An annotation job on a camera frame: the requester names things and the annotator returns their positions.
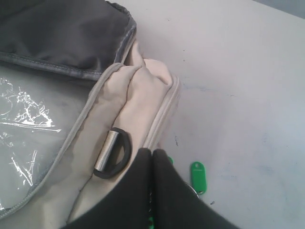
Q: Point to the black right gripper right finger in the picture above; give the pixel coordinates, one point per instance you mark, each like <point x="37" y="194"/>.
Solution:
<point x="175" y="205"/>

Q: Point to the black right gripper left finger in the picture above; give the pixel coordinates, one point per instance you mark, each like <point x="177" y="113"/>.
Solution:
<point x="127" y="205"/>

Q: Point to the clear plastic wrapped white packet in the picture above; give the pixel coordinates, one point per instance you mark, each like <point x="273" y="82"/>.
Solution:
<point x="37" y="112"/>

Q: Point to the beige fabric duffel bag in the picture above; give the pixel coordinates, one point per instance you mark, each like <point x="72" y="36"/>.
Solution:
<point x="127" y="108"/>

